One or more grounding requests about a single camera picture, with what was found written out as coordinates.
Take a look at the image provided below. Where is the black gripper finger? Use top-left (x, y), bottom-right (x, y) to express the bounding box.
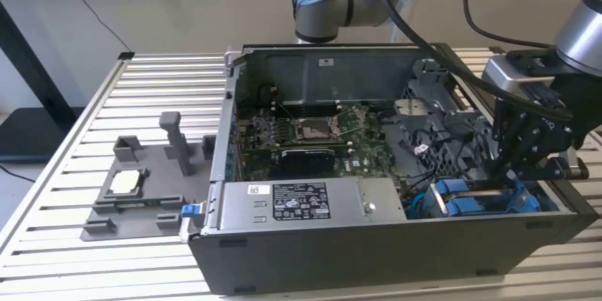
top-left (491, 98), bottom-right (542, 180)
top-left (515, 155), bottom-right (590, 182)

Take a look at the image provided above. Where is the black sleeved power wire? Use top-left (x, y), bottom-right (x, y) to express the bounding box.
top-left (408, 128), bottom-right (455, 154)

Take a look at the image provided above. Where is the black data wire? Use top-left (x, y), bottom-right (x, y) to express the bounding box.
top-left (396, 140), bottom-right (471, 180)

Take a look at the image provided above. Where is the silver disk bay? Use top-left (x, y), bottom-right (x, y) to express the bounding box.
top-left (425, 173), bottom-right (546, 219)

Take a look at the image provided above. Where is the black RAM slot bank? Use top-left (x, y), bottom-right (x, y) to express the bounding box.
top-left (281, 101), bottom-right (371, 115)
top-left (280, 140), bottom-right (355, 152)

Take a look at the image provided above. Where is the grey metal drive cage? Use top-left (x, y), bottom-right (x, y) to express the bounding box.
top-left (383, 57), bottom-right (495, 178)

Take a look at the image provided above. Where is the green motherboard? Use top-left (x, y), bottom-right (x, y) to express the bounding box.
top-left (233, 102), bottom-right (405, 182)

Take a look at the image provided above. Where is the metal socket cover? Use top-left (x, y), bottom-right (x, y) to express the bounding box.
top-left (336, 105), bottom-right (375, 136)

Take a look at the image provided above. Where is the silver power supply unit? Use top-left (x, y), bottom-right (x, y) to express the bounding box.
top-left (217, 177), bottom-right (408, 230)

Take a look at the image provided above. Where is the CPU socket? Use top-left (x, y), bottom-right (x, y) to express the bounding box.
top-left (291, 117), bottom-right (340, 141)

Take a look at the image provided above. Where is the black fan shroud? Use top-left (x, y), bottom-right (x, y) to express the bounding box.
top-left (279, 148), bottom-right (336, 171)

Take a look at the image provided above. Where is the metal locking lever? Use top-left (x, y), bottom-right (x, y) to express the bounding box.
top-left (275, 101), bottom-right (297, 121)

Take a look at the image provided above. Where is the dark grey PC case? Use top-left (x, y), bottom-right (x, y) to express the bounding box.
top-left (180, 42), bottom-right (600, 297)

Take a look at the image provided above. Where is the green RAM stick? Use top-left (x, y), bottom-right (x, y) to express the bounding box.
top-left (112, 201), bottom-right (165, 209)

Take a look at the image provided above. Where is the silver CPU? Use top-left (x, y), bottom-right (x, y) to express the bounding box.
top-left (108, 170), bottom-right (141, 195)

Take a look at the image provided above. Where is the grey parts rack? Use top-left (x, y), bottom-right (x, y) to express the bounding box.
top-left (78, 110), bottom-right (217, 244)

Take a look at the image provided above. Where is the black monitor stand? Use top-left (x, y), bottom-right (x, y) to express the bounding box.
top-left (0, 0), bottom-right (88, 164)

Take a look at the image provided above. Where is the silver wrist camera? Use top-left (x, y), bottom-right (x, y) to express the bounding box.
top-left (479, 54), bottom-right (556, 97)

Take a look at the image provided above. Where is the blue data cable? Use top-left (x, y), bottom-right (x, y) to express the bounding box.
top-left (404, 190), bottom-right (428, 216)

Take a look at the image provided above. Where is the thick black sleeved cable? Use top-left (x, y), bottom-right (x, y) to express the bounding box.
top-left (368, 0), bottom-right (574, 121)

